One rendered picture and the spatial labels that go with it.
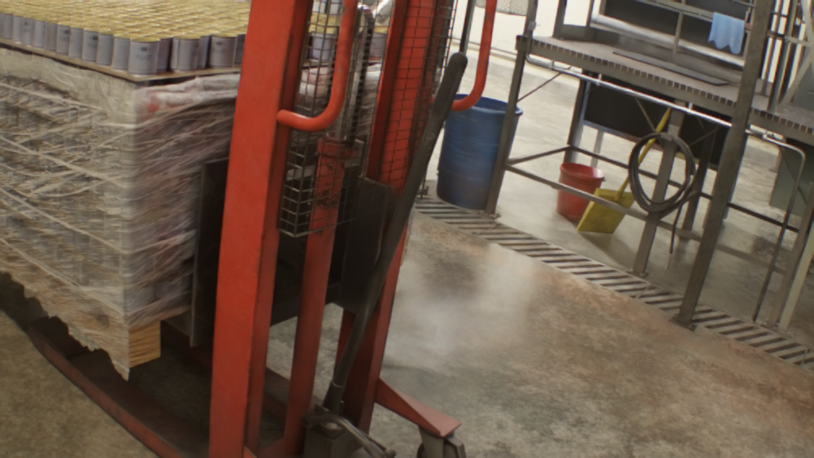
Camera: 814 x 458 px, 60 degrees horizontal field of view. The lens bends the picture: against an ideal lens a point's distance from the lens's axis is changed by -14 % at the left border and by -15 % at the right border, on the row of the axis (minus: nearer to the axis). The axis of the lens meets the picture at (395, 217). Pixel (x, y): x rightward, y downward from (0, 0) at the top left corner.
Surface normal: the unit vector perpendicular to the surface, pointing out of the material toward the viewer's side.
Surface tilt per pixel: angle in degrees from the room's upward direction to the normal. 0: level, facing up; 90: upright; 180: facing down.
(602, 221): 120
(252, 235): 90
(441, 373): 0
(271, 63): 90
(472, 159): 92
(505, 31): 90
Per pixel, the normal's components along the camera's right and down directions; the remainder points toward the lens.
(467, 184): -0.19, 0.33
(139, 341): 0.80, 0.29
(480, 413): 0.17, -0.93
